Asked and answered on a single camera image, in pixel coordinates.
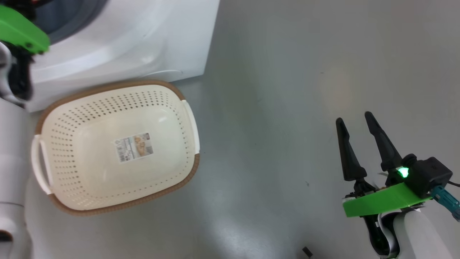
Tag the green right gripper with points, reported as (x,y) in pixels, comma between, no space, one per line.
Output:
(381,203)

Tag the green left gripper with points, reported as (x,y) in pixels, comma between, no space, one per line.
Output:
(21,30)

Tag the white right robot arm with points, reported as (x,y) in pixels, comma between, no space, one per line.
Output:
(420,237)

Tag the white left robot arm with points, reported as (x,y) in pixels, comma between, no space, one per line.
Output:
(14,144)

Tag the grey rubber door gasket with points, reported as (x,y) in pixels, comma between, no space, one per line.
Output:
(72,18)

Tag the white front-load washing machine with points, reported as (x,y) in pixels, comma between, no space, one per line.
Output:
(143,46)

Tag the cream perforated laundry basket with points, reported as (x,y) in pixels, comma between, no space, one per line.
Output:
(107,180)

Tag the small black floor scrap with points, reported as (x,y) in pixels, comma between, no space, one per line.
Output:
(307,251)

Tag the paper product sticker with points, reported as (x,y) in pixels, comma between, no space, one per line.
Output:
(134,147)

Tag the teal right camera connector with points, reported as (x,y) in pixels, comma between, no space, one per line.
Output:
(447,201)

